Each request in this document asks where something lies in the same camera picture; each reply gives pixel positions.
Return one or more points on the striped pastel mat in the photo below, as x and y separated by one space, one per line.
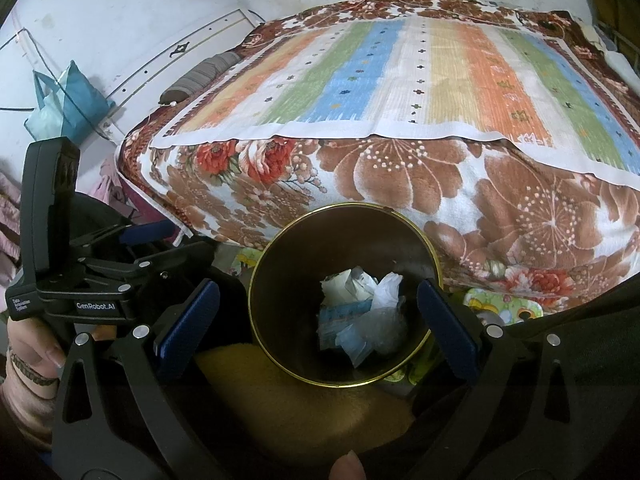
450 85

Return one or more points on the white tissue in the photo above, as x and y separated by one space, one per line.
389 292

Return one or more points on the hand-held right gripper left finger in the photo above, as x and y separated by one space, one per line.
187 330

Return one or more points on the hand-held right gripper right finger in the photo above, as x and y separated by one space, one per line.
447 327

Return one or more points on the person's left hand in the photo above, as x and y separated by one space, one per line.
30 340

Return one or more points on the white cloth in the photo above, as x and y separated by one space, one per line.
352 345

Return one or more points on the person's right hand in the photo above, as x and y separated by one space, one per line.
347 467

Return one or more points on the grey bolster pillow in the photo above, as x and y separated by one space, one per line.
200 77

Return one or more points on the pink cloth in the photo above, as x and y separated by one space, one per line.
112 185

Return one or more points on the blue tote bag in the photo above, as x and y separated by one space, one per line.
75 100

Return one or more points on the clear plastic bag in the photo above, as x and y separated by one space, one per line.
387 335

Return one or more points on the white pillow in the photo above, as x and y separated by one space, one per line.
627 67

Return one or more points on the brown floral blanket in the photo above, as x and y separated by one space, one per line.
400 185

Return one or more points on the dark bin with gold rim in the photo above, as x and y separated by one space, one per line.
300 260

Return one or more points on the long clear labelled wrapper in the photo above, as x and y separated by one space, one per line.
340 317

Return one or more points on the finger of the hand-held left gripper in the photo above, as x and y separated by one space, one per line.
150 231
185 255

